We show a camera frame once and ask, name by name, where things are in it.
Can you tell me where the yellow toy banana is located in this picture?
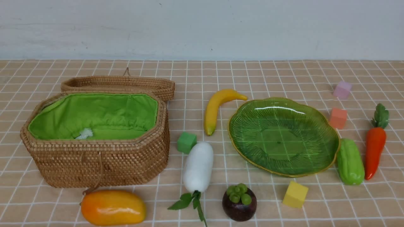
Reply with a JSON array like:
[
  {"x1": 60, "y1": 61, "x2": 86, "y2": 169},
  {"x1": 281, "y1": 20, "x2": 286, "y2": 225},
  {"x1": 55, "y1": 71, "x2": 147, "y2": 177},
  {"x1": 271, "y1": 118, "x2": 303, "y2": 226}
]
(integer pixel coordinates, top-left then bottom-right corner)
[{"x1": 204, "y1": 89, "x2": 248, "y2": 136}]

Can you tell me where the white toy radish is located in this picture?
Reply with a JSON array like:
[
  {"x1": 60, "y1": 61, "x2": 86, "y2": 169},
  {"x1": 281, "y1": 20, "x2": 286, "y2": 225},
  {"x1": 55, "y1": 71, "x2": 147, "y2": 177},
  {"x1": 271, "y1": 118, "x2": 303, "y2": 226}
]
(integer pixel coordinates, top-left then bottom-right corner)
[{"x1": 167, "y1": 141, "x2": 214, "y2": 226}]

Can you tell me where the dark purple toy mangosteen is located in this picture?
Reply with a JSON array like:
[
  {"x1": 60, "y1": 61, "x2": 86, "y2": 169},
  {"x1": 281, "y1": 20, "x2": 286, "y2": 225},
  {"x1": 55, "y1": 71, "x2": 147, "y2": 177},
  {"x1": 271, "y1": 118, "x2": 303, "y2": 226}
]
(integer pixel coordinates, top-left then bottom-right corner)
[{"x1": 222, "y1": 183, "x2": 257, "y2": 222}]

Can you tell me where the orange yellow toy mango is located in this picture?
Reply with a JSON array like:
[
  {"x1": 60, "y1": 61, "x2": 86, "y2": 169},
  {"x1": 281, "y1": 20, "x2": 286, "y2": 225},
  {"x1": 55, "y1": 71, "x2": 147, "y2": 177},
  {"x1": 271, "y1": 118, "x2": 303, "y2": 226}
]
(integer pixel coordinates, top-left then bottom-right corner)
[{"x1": 80, "y1": 190, "x2": 147, "y2": 226}]

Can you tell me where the green toy bitter gourd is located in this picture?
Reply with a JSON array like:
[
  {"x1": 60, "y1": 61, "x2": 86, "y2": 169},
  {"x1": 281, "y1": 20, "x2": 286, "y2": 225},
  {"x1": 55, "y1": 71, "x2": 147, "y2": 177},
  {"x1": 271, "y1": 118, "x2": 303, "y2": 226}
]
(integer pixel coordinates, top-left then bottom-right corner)
[{"x1": 337, "y1": 138, "x2": 365, "y2": 185}]

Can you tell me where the orange toy carrot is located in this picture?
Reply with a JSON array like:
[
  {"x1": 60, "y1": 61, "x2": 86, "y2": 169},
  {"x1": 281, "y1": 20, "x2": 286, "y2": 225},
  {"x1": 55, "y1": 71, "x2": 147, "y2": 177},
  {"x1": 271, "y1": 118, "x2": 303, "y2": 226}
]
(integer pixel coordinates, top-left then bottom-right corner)
[{"x1": 365, "y1": 103, "x2": 389, "y2": 180}]

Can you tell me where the green foam cube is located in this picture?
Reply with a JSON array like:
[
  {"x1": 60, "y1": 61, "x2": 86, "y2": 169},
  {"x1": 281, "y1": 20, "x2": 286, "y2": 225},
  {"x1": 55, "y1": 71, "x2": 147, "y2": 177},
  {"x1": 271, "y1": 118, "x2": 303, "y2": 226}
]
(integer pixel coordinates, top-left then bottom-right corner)
[{"x1": 176, "y1": 131, "x2": 197, "y2": 154}]

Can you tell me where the woven wicker basket lid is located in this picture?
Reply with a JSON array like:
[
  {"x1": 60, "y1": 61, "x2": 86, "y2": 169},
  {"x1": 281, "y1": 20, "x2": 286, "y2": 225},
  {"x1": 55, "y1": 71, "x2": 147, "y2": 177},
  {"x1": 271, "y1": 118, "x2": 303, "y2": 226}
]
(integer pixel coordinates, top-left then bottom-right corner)
[{"x1": 61, "y1": 68, "x2": 175, "y2": 102}]

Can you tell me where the green glass leaf plate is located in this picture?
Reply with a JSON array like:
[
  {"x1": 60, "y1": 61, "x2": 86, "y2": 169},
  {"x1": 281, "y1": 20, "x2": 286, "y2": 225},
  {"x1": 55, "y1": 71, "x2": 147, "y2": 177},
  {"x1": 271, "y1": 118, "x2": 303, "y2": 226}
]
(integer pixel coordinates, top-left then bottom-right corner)
[{"x1": 228, "y1": 97, "x2": 341, "y2": 177}]

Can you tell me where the woven wicker basket green lining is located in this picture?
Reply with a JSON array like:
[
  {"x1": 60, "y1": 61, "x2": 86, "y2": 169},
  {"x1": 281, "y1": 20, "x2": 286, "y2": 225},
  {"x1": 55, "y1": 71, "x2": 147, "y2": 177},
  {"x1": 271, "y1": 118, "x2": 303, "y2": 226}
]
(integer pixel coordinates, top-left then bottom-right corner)
[{"x1": 20, "y1": 91, "x2": 170, "y2": 189}]

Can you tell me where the yellow foam cube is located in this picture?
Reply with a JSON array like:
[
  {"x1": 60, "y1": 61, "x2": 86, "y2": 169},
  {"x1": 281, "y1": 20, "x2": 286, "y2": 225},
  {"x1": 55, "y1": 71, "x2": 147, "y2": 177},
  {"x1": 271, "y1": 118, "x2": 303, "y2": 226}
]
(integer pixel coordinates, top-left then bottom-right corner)
[{"x1": 282, "y1": 181, "x2": 309, "y2": 208}]

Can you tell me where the orange pink foam cube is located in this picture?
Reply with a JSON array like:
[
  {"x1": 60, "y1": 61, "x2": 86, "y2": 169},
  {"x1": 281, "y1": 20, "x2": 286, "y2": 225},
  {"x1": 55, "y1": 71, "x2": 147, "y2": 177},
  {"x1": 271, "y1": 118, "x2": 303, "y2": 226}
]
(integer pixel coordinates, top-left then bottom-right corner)
[{"x1": 329, "y1": 108, "x2": 347, "y2": 129}]

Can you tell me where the pink lilac foam cube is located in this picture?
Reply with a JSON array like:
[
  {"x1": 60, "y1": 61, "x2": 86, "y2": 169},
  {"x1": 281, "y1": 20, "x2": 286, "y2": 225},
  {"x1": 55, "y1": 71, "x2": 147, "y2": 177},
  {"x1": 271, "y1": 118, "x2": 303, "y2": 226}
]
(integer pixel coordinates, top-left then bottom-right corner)
[{"x1": 333, "y1": 81, "x2": 352, "y2": 99}]

